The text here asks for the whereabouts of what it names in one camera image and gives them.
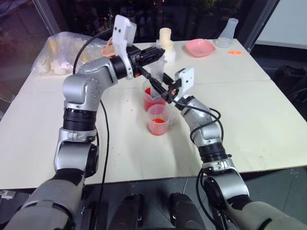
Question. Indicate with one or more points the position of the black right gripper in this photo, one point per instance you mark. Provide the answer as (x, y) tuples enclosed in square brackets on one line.
[(175, 87)]

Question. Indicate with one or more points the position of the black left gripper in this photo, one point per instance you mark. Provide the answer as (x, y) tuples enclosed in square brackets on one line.
[(134, 58)]

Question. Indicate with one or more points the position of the translucent plastic syringe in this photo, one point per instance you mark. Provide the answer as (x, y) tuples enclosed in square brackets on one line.
[(157, 69)]

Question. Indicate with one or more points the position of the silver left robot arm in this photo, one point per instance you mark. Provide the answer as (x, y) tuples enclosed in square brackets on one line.
[(79, 91)]

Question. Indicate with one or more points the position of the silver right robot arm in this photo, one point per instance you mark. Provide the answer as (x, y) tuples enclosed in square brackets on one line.
[(211, 134)]

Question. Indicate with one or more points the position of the clear cup with spout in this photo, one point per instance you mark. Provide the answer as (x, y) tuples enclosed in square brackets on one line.
[(153, 101)]

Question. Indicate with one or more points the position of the cream plastic cup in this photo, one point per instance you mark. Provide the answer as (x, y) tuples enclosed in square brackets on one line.
[(165, 36)]

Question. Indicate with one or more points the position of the clear cup with red liquid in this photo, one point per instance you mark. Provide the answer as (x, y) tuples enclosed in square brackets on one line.
[(158, 123)]

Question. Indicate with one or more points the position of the white plastic bottle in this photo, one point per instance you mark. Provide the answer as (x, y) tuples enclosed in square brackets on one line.
[(170, 54)]

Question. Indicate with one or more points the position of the peach pink plastic dish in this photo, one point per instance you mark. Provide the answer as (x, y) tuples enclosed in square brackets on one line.
[(108, 49)]

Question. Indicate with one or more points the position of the pink square bowl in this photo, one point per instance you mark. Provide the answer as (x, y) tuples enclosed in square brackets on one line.
[(200, 48)]

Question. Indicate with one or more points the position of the small orange plastic piece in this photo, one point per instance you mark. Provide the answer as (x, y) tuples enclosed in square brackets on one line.
[(234, 52)]

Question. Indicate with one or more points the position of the clear conical flask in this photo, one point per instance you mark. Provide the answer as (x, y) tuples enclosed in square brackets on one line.
[(226, 36)]

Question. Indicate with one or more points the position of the clear plastic bag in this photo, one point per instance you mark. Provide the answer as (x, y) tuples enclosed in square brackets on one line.
[(60, 51)]

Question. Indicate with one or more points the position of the black chair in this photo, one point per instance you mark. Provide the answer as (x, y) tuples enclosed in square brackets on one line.
[(291, 81)]

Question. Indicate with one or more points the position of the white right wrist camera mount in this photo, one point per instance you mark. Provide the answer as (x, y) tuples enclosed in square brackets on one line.
[(187, 77)]

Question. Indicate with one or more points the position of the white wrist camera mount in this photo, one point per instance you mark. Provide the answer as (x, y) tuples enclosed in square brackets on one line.
[(122, 31), (187, 77)]

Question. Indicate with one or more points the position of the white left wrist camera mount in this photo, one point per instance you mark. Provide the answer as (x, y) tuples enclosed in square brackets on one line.
[(122, 31)]

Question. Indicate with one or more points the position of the grey window frame post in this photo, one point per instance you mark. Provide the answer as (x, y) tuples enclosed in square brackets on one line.
[(257, 24)]

